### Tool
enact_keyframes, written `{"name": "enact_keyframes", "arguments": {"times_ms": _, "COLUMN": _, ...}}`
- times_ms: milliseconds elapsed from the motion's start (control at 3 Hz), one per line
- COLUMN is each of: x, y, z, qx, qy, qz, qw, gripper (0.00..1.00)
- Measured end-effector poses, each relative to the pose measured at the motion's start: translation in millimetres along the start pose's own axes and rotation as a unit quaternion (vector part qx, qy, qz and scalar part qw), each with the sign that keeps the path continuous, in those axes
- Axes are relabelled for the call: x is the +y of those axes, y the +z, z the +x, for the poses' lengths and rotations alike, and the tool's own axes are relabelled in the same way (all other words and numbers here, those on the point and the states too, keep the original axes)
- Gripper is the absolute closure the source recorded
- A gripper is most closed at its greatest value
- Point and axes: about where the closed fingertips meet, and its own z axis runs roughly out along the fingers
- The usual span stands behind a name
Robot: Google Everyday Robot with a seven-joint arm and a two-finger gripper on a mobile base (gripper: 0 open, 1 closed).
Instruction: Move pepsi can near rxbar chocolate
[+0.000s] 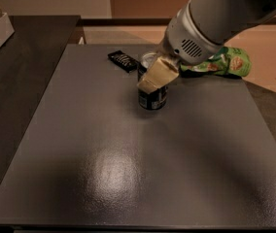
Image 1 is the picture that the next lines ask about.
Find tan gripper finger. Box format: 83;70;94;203
137;56;180;94

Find dark blue pepsi can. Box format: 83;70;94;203
137;51;168;110

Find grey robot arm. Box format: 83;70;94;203
137;0;276;94

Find black rxbar chocolate bar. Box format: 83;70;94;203
108;50;139;73

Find green chip bag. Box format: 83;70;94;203
180;47;252;77

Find dark wooden side counter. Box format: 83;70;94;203
0;16;81;183

